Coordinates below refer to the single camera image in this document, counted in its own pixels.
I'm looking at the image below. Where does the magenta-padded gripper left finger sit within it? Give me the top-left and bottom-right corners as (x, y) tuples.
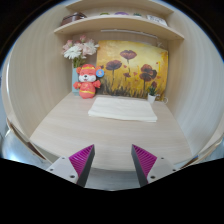
(45, 144), (96, 188)

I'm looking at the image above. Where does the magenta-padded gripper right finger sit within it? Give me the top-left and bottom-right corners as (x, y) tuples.
(130, 144), (179, 188)

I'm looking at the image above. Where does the cream white towel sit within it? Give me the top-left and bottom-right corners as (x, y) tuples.
(87, 96), (158, 123)

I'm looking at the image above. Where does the small plant in white pot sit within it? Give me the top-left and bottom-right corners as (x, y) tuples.
(146, 81), (158, 104)

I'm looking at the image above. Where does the red plush mouse toy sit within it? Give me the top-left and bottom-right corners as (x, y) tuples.
(72, 63), (105, 100)

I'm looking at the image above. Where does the light blue vase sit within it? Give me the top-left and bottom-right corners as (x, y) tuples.
(71, 67), (81, 97)

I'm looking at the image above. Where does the yellow poppy flower painting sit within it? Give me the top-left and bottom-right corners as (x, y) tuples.
(95, 40), (170, 100)

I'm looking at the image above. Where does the white and pink flower bouquet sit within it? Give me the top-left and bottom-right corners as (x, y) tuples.
(61, 34), (100, 69)

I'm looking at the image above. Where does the white light bar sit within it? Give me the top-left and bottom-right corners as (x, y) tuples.
(100, 28), (151, 36)

